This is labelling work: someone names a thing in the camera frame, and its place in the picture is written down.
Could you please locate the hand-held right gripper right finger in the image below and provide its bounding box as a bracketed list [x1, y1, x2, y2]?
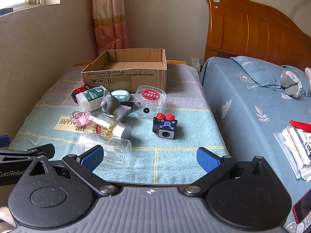
[182, 147, 287, 197]

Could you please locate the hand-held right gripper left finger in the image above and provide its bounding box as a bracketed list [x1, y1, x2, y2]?
[17, 145, 122, 197]

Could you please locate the clear plastic cup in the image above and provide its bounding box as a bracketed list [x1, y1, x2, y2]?
[78, 131, 132, 168]

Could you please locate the clear bottle with gold flakes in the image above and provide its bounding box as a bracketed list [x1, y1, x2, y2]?
[87, 112, 132, 139]

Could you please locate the pink keychain charm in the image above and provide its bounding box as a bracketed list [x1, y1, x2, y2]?
[71, 110, 91, 128]

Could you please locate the grey cat toy figure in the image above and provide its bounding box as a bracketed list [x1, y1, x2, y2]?
[100, 89, 133, 122]

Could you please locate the green label cotton swab box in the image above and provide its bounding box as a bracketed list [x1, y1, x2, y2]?
[76, 85, 108, 113]

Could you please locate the red and black small toy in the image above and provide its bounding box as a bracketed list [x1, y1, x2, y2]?
[71, 84, 90, 102]

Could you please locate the round clear red-lid container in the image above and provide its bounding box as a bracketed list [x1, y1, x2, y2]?
[132, 85, 167, 117]

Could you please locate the brown cardboard box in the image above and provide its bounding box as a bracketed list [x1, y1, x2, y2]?
[81, 49, 168, 94]

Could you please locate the white fluffy cloth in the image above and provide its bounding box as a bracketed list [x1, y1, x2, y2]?
[0, 206, 15, 224]

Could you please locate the blue floral bed sheet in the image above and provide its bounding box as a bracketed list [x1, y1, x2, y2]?
[199, 56, 311, 233]

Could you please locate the mint green oval case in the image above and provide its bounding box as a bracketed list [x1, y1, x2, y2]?
[110, 90, 132, 102]

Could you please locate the stack of papers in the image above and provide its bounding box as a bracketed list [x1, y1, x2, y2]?
[273, 125, 311, 181]

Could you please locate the red flat object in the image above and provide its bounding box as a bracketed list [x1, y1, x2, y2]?
[289, 120, 311, 133]

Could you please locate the wooden table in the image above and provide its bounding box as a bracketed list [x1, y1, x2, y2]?
[73, 59, 187, 67]

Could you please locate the blue floral pillow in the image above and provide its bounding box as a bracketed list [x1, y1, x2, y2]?
[230, 56, 307, 88]

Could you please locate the red smartphone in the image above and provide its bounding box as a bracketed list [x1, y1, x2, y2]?
[292, 189, 311, 224]

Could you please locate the grey plush toy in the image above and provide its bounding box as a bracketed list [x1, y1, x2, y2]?
[280, 69, 307, 99]

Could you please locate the wooden headboard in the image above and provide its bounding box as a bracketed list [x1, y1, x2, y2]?
[203, 0, 311, 72]

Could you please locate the pink curtain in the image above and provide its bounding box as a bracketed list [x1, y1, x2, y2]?
[91, 0, 129, 57]

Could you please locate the white wall socket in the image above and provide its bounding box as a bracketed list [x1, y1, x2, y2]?
[191, 58, 202, 74]

